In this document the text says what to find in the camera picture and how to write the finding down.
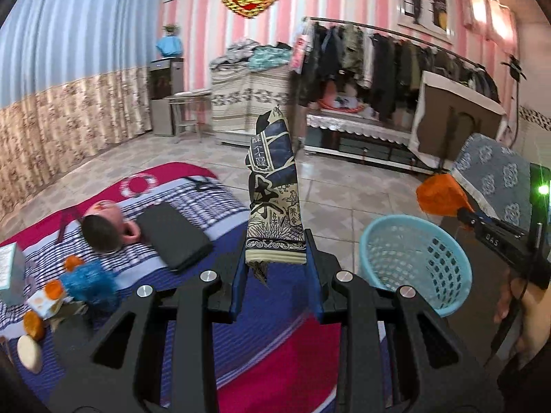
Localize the chair with grey patterned cloth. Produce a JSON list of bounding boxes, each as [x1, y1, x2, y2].
[[450, 133, 537, 230]]

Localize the person's right hand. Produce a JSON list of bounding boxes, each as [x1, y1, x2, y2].
[[495, 267, 551, 359]]

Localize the pink window curtain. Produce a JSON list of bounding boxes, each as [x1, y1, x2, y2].
[[460, 0, 518, 44]]

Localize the grey water dispenser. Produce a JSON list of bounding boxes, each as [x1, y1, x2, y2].
[[148, 57, 185, 137]]

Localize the framed wall poster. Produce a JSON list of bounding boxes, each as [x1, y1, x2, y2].
[[398, 0, 459, 44]]

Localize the blue and floral curtain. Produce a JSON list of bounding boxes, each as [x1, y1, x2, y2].
[[0, 0, 167, 224]]

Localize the small glass side table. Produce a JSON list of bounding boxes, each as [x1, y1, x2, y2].
[[164, 89, 214, 144]]

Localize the orange peel piece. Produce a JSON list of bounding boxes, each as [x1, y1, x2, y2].
[[22, 310, 46, 341]]

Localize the low table with lace cloth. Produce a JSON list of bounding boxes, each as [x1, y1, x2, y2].
[[303, 109, 431, 173]]

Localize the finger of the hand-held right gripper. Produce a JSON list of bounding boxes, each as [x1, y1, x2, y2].
[[455, 208, 487, 234]]

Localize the white and orange carton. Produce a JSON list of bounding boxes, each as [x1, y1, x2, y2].
[[28, 288, 74, 321]]

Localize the patterned cloth covered cabinet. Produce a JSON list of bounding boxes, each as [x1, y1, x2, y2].
[[209, 66, 299, 139]]

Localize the black wall fixture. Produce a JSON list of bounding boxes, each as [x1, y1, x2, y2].
[[501, 54, 528, 80]]

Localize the pink doll head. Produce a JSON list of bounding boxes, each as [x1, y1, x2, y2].
[[80, 200, 142, 254]]

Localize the blue fuzzy scrubber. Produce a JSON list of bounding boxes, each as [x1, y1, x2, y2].
[[60, 262, 120, 311]]

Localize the teal cardboard box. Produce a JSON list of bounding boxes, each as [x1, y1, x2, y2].
[[0, 242, 27, 306]]

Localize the metal clothes rack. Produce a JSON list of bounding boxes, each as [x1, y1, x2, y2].
[[301, 16, 505, 108]]

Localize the brown cardboard board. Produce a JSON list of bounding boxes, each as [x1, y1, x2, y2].
[[409, 71, 508, 169]]

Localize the row of hanging clothes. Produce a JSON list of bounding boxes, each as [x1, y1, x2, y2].
[[290, 21, 500, 123]]

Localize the light blue plastic basket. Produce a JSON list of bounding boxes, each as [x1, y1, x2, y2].
[[358, 215, 473, 317]]

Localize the pile of folded clothes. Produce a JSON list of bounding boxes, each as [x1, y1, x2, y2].
[[209, 40, 293, 73]]

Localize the blue and beige snack packet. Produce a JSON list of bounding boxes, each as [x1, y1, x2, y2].
[[243, 105, 309, 287]]

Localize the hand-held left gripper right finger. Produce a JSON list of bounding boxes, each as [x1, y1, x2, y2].
[[303, 229, 505, 413]]

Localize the black flat case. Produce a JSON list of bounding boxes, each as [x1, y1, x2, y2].
[[135, 203, 215, 273]]

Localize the beige oval piece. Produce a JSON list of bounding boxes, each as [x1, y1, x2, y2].
[[16, 336, 44, 374]]

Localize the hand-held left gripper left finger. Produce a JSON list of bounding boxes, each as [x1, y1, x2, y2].
[[45, 241, 259, 413]]

